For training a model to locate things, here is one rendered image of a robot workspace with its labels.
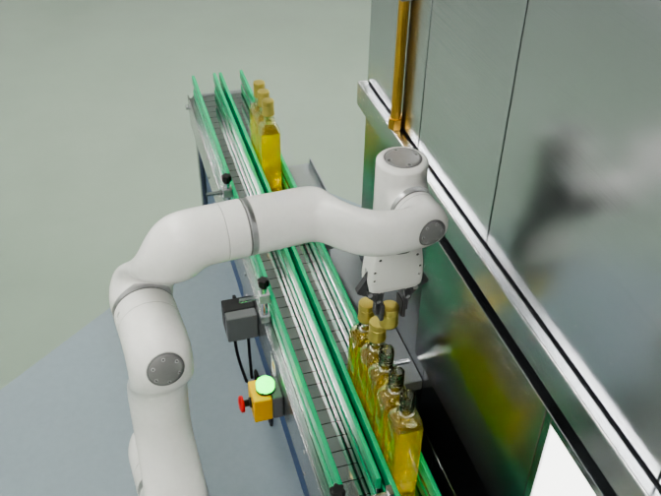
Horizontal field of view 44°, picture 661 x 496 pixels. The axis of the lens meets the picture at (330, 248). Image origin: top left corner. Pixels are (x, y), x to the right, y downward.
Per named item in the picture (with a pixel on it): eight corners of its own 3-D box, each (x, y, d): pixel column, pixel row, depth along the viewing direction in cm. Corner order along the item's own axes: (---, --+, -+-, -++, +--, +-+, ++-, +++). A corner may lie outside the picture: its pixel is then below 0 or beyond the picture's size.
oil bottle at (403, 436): (416, 490, 161) (426, 419, 148) (390, 497, 160) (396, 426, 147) (406, 467, 165) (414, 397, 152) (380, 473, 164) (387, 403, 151)
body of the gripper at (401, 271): (416, 217, 142) (410, 266, 149) (360, 225, 140) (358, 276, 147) (432, 242, 136) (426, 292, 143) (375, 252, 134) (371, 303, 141)
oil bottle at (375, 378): (396, 444, 170) (403, 374, 157) (371, 451, 169) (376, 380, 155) (388, 424, 174) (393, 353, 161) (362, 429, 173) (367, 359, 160)
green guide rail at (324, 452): (342, 512, 156) (343, 487, 151) (337, 514, 156) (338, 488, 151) (196, 95, 288) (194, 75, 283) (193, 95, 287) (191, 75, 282)
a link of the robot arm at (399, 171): (433, 235, 134) (407, 205, 141) (441, 167, 126) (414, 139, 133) (387, 246, 132) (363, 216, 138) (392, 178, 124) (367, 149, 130)
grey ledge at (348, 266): (419, 407, 190) (423, 374, 183) (384, 415, 188) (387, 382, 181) (311, 187, 261) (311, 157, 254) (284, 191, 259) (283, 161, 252)
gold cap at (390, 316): (400, 328, 150) (402, 310, 147) (383, 331, 149) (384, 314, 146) (393, 315, 153) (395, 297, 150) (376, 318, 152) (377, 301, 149)
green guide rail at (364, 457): (379, 503, 158) (382, 477, 153) (374, 504, 158) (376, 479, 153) (216, 93, 289) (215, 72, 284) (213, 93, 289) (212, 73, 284)
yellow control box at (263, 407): (283, 417, 191) (283, 397, 187) (253, 424, 190) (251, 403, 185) (276, 396, 197) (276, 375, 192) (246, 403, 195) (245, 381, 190)
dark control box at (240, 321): (259, 338, 212) (257, 314, 207) (228, 343, 210) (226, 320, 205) (252, 317, 218) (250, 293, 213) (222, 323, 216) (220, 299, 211)
